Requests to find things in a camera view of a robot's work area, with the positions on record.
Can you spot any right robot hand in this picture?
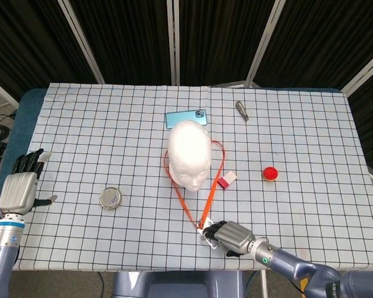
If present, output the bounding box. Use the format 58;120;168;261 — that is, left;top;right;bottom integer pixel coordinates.
202;220;256;258

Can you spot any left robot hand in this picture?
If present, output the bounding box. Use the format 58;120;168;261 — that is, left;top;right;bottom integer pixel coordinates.
0;148;58;217

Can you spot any clear badge holder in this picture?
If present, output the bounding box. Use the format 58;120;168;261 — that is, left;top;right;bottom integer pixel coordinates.
197;217;221;249

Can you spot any orange lanyard strap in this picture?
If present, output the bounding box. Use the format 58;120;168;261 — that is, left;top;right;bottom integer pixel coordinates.
163;139;227;232

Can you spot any white foam mannequin head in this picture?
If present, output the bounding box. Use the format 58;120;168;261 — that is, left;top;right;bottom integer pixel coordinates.
167;120;213;192

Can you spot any white table leg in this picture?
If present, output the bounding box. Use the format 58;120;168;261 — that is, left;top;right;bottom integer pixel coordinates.
260;269;270;298

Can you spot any red and white block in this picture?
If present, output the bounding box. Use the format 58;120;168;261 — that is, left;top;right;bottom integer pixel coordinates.
217;171;237;189

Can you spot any red and yellow ball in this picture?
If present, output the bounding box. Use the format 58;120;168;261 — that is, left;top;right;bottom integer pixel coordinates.
262;166;280;183

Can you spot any grey blue robot torso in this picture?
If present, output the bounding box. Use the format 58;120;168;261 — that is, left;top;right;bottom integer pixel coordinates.
111;271;246;298

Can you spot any round metal tin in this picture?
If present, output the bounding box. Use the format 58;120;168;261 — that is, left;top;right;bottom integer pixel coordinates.
99;186;123;210

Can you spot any checked white tablecloth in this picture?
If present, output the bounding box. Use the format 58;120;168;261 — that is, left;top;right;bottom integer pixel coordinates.
11;82;373;273

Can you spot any grey metal tool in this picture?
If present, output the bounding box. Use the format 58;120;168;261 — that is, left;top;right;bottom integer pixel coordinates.
235;101;250;121

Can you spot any blue smartphone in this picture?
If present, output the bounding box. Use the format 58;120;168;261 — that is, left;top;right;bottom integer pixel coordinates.
165;109;208;131

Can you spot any black floor cable bundle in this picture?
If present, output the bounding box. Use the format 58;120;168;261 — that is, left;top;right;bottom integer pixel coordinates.
0;114;17;142

